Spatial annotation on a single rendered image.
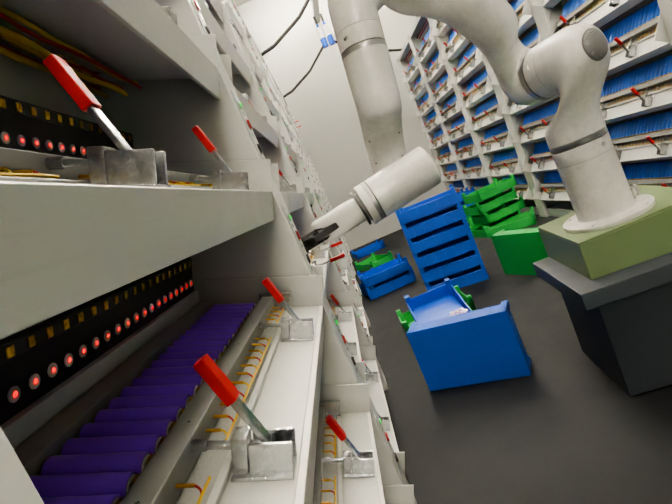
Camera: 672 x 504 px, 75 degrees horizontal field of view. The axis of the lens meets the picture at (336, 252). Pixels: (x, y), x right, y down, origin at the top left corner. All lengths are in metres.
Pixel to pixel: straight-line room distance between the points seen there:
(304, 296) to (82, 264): 0.55
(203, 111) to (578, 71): 0.73
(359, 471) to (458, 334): 0.76
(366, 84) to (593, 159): 0.53
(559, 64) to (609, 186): 0.29
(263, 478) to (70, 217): 0.20
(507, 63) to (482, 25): 0.12
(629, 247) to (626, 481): 0.46
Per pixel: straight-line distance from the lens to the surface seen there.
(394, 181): 0.84
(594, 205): 1.14
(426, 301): 1.89
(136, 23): 0.47
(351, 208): 0.83
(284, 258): 0.71
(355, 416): 0.77
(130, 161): 0.29
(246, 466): 0.32
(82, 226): 0.19
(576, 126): 1.11
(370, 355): 1.50
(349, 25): 0.91
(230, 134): 0.72
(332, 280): 1.43
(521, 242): 2.06
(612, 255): 1.11
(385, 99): 0.86
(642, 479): 1.02
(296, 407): 0.40
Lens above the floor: 0.67
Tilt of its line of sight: 7 degrees down
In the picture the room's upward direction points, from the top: 23 degrees counter-clockwise
